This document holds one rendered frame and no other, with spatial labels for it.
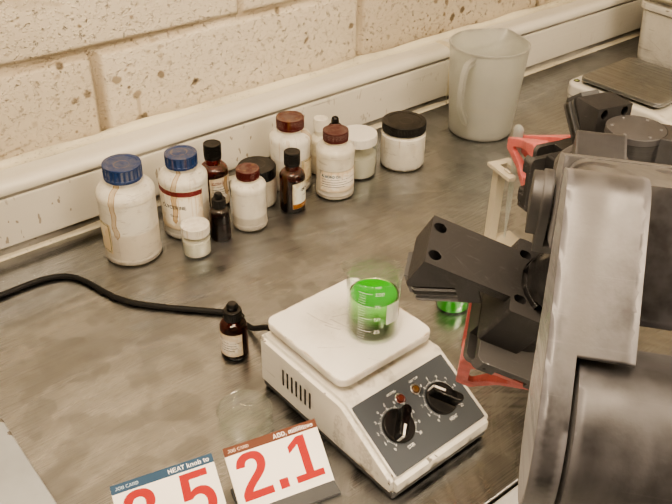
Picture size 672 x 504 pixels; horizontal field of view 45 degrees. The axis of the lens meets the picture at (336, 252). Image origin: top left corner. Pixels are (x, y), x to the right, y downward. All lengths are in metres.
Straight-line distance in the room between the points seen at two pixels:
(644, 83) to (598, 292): 1.27
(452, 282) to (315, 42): 0.76
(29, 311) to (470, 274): 0.58
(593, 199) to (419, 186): 0.92
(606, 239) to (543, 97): 1.26
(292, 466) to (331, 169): 0.51
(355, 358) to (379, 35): 0.73
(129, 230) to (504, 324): 0.55
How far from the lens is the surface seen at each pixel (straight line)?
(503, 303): 0.61
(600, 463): 0.29
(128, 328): 0.96
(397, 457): 0.75
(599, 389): 0.29
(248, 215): 1.09
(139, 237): 1.04
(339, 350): 0.77
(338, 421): 0.77
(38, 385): 0.91
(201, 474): 0.75
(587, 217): 0.30
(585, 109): 0.86
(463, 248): 0.60
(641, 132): 0.83
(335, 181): 1.15
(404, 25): 1.42
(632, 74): 1.59
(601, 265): 0.30
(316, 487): 0.77
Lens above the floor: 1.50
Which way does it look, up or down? 34 degrees down
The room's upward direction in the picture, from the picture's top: 1 degrees clockwise
